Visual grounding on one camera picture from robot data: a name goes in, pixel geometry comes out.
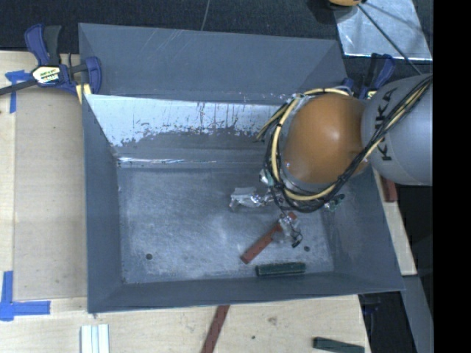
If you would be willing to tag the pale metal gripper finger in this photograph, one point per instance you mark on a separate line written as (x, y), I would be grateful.
(286, 227)
(244, 197)

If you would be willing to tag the red-brown flat block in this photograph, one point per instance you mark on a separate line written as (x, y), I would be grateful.
(215, 329)
(260, 248)

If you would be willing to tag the dark green flat block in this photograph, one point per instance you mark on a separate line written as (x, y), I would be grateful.
(281, 268)
(336, 345)

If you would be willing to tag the grey metal bin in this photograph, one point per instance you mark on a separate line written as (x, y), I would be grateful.
(184, 230)

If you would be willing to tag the pale wood flat board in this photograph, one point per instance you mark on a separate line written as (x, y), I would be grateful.
(48, 197)

